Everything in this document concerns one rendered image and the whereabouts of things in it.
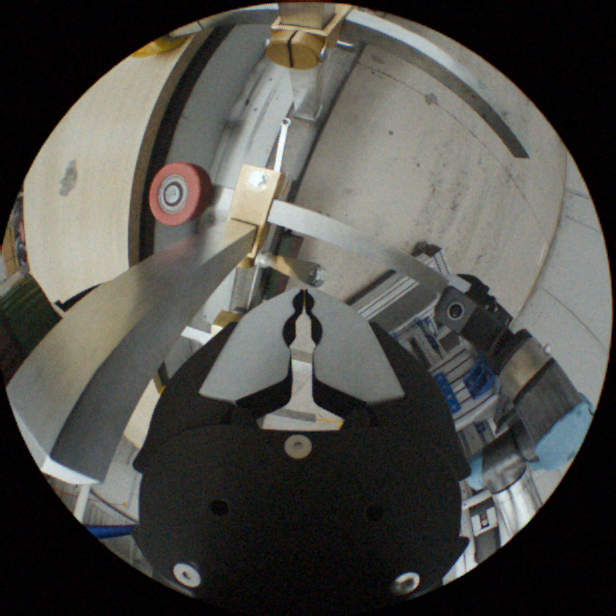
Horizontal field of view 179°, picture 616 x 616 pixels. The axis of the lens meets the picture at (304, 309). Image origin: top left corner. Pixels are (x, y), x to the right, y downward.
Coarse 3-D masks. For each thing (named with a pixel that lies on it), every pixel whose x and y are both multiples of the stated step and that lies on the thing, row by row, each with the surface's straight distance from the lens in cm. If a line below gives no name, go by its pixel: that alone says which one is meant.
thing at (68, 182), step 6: (72, 162) 49; (66, 168) 50; (72, 168) 49; (66, 174) 51; (72, 174) 48; (66, 180) 48; (72, 180) 48; (66, 186) 52; (72, 186) 49; (60, 192) 53; (66, 192) 50
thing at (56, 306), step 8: (88, 288) 14; (96, 288) 11; (72, 296) 14; (80, 296) 14; (88, 296) 11; (0, 304) 12; (56, 304) 14; (64, 304) 14; (72, 304) 14; (0, 312) 11; (56, 312) 11; (64, 312) 10; (8, 328) 11; (16, 344) 10; (24, 352) 10; (24, 360) 10
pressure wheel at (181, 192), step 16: (160, 176) 27; (176, 176) 26; (192, 176) 24; (208, 176) 27; (160, 192) 28; (176, 192) 26; (192, 192) 24; (208, 192) 26; (160, 208) 27; (176, 208) 26; (192, 208) 24; (176, 224) 26
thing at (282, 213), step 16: (224, 192) 28; (224, 208) 28; (272, 208) 26; (288, 208) 26; (304, 208) 27; (288, 224) 26; (304, 224) 26; (320, 224) 26; (336, 224) 26; (336, 240) 26; (352, 240) 27; (368, 240) 27; (368, 256) 28; (384, 256) 29; (400, 256) 30; (400, 272) 30; (416, 272) 32; (432, 272) 33; (432, 288) 35
